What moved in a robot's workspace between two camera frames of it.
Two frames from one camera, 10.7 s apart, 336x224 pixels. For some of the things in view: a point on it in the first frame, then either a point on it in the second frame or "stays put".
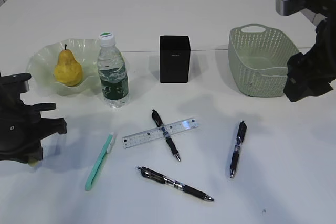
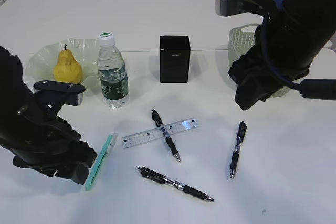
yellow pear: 67,71 stays put
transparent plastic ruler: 142,137 stays put
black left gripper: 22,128 → 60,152
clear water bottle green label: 112,72 stays put
